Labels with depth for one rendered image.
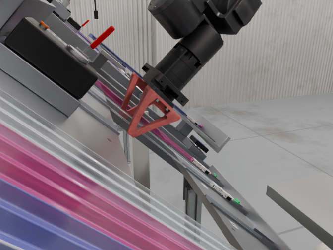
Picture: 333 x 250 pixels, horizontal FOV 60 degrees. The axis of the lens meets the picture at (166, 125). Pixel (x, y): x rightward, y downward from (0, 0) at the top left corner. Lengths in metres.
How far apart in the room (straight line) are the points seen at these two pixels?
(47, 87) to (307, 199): 0.85
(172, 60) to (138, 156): 0.62
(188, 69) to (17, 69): 0.26
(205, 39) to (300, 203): 0.64
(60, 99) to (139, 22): 3.16
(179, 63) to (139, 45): 2.97
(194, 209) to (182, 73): 0.54
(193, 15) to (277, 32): 3.89
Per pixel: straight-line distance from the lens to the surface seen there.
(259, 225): 0.63
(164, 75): 0.45
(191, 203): 0.87
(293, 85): 4.67
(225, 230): 0.41
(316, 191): 1.04
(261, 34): 4.16
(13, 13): 0.28
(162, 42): 3.36
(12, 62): 0.27
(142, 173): 1.06
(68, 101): 0.27
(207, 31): 0.46
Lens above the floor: 1.11
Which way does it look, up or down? 20 degrees down
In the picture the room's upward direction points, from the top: straight up
